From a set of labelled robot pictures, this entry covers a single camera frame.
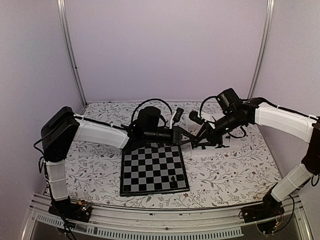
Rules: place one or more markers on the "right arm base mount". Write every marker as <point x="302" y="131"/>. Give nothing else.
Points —
<point x="267" y="211"/>

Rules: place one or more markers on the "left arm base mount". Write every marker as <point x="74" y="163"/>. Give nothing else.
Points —
<point x="78" y="211"/>

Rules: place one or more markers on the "left aluminium frame post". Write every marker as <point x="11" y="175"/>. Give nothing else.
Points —
<point x="61" y="7"/>

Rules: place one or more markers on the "black white chessboard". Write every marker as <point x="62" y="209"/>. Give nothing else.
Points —
<point x="148" y="171"/>

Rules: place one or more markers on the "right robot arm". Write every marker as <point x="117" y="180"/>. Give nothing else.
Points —
<point x="259" y="111"/>

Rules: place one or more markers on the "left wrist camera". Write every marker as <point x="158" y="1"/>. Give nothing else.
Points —
<point x="175" y="117"/>

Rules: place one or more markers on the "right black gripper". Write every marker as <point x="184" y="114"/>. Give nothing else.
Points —
<point x="213" y="131"/>

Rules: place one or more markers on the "aluminium frame post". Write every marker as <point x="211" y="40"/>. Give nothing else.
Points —
<point x="270" y="4"/>
<point x="61" y="7"/>

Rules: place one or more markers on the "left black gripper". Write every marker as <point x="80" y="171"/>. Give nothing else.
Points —
<point x="177" y="135"/>

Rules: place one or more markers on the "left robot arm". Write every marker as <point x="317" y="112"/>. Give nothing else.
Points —
<point x="66" y="127"/>

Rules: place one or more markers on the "right aluminium frame post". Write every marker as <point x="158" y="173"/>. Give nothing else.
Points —
<point x="270" y="4"/>

